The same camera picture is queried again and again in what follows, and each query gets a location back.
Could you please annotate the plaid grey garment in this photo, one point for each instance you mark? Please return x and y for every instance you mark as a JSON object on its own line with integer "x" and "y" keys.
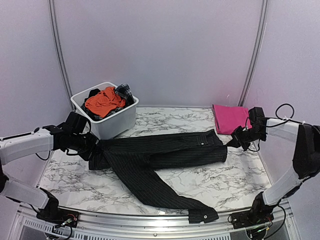
{"x": 124, "y": 92}

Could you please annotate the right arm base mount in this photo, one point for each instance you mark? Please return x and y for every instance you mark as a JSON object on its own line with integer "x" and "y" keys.
{"x": 244, "y": 219}

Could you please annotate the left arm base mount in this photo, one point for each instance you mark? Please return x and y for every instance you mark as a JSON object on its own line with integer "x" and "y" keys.
{"x": 54, "y": 214}

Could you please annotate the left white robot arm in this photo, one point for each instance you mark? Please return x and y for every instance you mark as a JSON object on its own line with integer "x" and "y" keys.
{"x": 46, "y": 139}

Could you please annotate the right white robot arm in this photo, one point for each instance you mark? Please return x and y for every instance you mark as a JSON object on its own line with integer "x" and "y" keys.
{"x": 304, "y": 140}

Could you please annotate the orange garment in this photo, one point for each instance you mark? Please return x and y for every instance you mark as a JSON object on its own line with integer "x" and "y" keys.
{"x": 104, "y": 102}

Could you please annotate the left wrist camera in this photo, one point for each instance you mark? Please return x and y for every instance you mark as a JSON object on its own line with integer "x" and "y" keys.
{"x": 76, "y": 123}

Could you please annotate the left aluminium wall post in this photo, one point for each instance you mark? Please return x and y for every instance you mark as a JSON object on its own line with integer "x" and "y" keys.
{"x": 59, "y": 52}

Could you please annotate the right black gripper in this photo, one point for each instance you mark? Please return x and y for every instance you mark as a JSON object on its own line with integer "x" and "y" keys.
{"x": 236, "y": 141}

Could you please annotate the black garment in bin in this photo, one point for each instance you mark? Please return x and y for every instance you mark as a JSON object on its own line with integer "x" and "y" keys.
{"x": 93, "y": 92}

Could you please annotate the magenta pink trousers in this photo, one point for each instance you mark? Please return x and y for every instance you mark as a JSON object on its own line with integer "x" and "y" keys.
{"x": 228, "y": 118}

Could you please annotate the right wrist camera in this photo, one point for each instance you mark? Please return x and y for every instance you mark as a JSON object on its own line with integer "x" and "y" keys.
{"x": 256, "y": 114}

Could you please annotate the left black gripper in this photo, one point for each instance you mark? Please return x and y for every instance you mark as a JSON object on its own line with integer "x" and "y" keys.
{"x": 88, "y": 155}

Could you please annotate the aluminium wall post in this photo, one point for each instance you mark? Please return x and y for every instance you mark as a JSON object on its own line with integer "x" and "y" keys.
{"x": 255, "y": 53}
{"x": 59, "y": 52}

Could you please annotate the black striped garment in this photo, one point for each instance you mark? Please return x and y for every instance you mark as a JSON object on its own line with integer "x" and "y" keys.
{"x": 135, "y": 161}

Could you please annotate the right aluminium wall post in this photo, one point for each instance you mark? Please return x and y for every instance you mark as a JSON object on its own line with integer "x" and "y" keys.
{"x": 255, "y": 53}

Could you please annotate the white plastic laundry bin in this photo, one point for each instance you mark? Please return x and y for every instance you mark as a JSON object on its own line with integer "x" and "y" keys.
{"x": 113, "y": 125}

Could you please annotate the aluminium front rail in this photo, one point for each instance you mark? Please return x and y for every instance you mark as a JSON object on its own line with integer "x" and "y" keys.
{"x": 108, "y": 226}

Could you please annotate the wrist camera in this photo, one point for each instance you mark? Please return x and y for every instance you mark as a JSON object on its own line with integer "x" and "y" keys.
{"x": 256, "y": 114}
{"x": 76, "y": 123}

